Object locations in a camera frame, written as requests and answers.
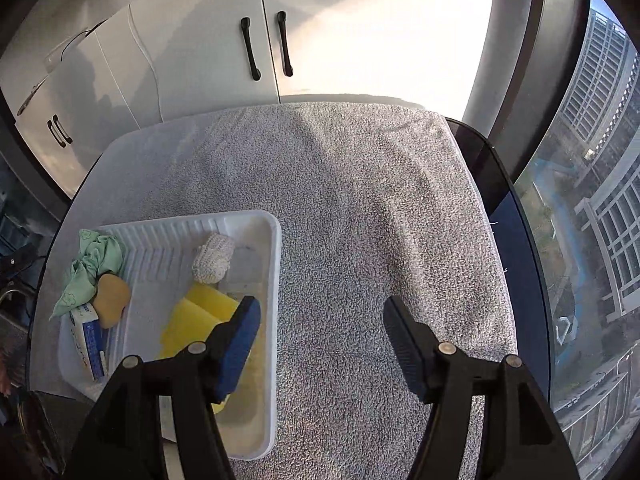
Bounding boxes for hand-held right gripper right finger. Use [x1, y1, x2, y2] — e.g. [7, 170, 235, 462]
[384, 295, 581, 480]

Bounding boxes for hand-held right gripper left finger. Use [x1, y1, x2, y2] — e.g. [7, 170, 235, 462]
[70, 296, 262, 480]

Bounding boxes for yellow rectangular sponge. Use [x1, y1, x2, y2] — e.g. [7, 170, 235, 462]
[159, 297, 233, 415]
[186, 282, 242, 328]

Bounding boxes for cream knitted cloth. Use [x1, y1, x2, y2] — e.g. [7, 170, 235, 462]
[192, 232, 236, 286]

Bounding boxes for white plastic tray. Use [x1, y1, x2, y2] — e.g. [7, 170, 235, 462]
[57, 210, 282, 461]

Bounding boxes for yellow egg-shaped sponge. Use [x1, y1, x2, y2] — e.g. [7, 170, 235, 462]
[95, 273, 132, 330]

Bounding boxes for blue and white tissue packet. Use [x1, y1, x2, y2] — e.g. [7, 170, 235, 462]
[69, 302, 109, 382]

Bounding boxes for green cloth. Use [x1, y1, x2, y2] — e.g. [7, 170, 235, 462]
[50, 229, 127, 320]

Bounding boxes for grey towel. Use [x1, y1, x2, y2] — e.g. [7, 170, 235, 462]
[105, 101, 518, 480]

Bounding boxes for white cabinet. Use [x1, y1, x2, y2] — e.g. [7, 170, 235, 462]
[0, 0, 501, 201]

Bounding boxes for high-rise buildings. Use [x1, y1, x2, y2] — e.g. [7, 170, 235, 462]
[510, 0, 640, 476]

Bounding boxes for black cabinet handle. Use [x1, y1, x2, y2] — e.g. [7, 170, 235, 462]
[276, 11, 294, 77]
[52, 114, 74, 143]
[241, 16, 262, 81]
[46, 119, 68, 149]

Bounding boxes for white cable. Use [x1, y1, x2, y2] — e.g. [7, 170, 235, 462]
[127, 2, 164, 123]

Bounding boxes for black window frame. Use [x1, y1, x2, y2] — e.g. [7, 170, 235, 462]
[460, 0, 593, 216]

